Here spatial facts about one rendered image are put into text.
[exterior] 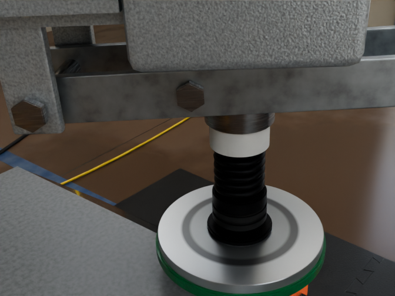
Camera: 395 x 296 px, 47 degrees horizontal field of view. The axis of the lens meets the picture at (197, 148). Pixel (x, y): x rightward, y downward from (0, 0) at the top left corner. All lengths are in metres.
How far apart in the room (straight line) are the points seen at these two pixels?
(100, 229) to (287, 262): 0.30
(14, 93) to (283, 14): 0.25
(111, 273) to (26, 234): 0.17
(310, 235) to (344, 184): 1.88
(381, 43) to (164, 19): 0.29
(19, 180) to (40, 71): 0.47
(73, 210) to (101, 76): 0.36
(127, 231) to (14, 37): 0.36
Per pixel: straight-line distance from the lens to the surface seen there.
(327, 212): 2.24
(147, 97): 0.45
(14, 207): 0.82
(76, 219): 0.75
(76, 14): 0.42
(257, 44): 0.38
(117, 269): 0.64
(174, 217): 0.62
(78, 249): 0.69
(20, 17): 0.43
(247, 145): 0.50
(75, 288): 0.63
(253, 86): 0.45
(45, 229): 0.75
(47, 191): 0.84
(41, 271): 0.67
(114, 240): 0.69
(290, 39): 0.39
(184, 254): 0.56
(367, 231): 2.17
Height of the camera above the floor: 1.29
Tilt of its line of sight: 28 degrees down
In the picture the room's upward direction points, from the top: 3 degrees counter-clockwise
